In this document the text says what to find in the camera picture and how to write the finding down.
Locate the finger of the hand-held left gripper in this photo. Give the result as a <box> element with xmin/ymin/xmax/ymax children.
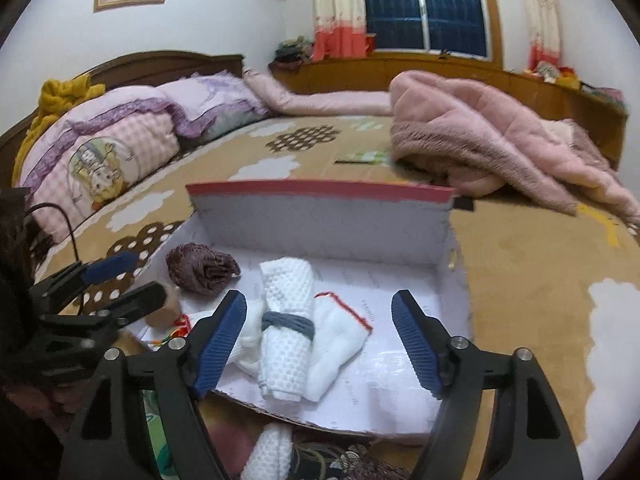
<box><xmin>40</xmin><ymin>281</ymin><xmax>169</xmax><ymax>346</ymax></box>
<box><xmin>30</xmin><ymin>251</ymin><xmax>140</xmax><ymax>312</ymax></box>

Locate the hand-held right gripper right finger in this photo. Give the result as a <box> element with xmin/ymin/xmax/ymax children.
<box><xmin>391</xmin><ymin>290</ymin><xmax>586</xmax><ymax>480</ymax></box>

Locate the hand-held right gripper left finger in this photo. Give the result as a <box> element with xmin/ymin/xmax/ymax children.
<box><xmin>60</xmin><ymin>290</ymin><xmax>248</xmax><ymax>480</ymax></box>

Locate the tan round soft ball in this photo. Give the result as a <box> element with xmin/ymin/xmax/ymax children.
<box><xmin>147</xmin><ymin>287</ymin><xmax>182</xmax><ymax>328</ymax></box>

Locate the red string bead charm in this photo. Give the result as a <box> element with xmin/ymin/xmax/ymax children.
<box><xmin>145</xmin><ymin>312</ymin><xmax>193</xmax><ymax>351</ymax></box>

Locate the white towel grey band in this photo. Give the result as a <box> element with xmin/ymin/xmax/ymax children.
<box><xmin>257</xmin><ymin>256</ymin><xmax>317</xmax><ymax>402</ymax></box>

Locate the maroon knit sock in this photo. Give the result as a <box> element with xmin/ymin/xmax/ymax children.
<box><xmin>166</xmin><ymin>243</ymin><xmax>242</xmax><ymax>297</ymax></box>

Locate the white towel maroon band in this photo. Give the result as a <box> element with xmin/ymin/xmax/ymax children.
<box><xmin>240</xmin><ymin>422</ymin><xmax>293</xmax><ymax>480</ymax></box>

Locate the dark floral patterned cloth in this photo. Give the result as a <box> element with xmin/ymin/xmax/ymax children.
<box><xmin>287</xmin><ymin>427</ymin><xmax>416</xmax><ymax>480</ymax></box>

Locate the red cardboard shoe box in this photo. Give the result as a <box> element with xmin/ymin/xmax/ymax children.
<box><xmin>125</xmin><ymin>181</ymin><xmax>476</xmax><ymax>448</ymax></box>

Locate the person's left forearm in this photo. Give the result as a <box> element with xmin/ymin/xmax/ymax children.
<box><xmin>0</xmin><ymin>385</ymin><xmax>66</xmax><ymax>480</ymax></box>

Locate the pink checked cartoon pillow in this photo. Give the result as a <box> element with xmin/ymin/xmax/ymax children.
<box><xmin>17</xmin><ymin>102</ymin><xmax>181</xmax><ymax>241</ymax></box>

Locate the yellow knit scarf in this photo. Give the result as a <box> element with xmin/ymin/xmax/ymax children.
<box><xmin>12</xmin><ymin>74</ymin><xmax>107</xmax><ymax>181</ymax></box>

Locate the purple floral pillow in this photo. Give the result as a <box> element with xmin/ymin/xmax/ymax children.
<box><xmin>157</xmin><ymin>71</ymin><xmax>271</xmax><ymax>141</ymax></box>

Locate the dark wooden headboard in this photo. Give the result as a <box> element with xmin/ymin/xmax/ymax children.
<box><xmin>0</xmin><ymin>51</ymin><xmax>245</xmax><ymax>171</ymax></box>

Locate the pink fleece blanket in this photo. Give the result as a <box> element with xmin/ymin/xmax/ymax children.
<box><xmin>389</xmin><ymin>71</ymin><xmax>640</xmax><ymax>226</ymax></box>

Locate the long pink bolster pillow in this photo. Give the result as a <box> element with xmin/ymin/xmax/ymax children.
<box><xmin>244</xmin><ymin>69</ymin><xmax>396</xmax><ymax>117</ymax></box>

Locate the low wooden cabinet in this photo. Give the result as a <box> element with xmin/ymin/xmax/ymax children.
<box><xmin>270</xmin><ymin>52</ymin><xmax>630</xmax><ymax>171</ymax></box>

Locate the pile of dark clothes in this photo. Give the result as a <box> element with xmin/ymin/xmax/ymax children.
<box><xmin>270</xmin><ymin>35</ymin><xmax>317</xmax><ymax>68</ymax></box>

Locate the white crumpled bag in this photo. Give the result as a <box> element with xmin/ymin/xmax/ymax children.
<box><xmin>531</xmin><ymin>60</ymin><xmax>559</xmax><ymax>82</ymax></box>

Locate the stack of colourful fabric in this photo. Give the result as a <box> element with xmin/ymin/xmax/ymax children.
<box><xmin>580</xmin><ymin>82</ymin><xmax>627</xmax><ymax>107</ymax></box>

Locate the window with blue grid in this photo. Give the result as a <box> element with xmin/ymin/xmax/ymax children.
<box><xmin>357</xmin><ymin>0</ymin><xmax>493</xmax><ymax>58</ymax></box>

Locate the cream curtain orange hem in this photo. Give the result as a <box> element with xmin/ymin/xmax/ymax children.
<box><xmin>311</xmin><ymin>0</ymin><xmax>368</xmax><ymax>61</ymax></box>
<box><xmin>515</xmin><ymin>0</ymin><xmax>563</xmax><ymax>73</ymax></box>

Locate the black cable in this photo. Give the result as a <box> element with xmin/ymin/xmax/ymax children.
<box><xmin>27</xmin><ymin>202</ymin><xmax>82</xmax><ymax>267</ymax></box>

